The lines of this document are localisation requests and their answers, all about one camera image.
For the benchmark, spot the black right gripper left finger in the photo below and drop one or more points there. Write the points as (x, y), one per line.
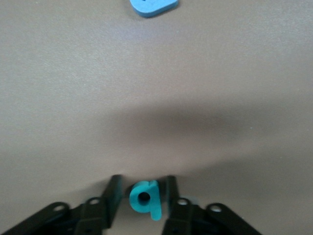
(97, 215)

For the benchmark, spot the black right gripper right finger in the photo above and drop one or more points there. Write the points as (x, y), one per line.
(185, 218)

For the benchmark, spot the teal foam letter q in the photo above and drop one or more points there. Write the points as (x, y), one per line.
(154, 205)

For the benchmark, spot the brown table cover sheet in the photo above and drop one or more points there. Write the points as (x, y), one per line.
(73, 85)

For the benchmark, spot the blue foam number 6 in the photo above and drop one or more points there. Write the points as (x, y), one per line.
(154, 8)

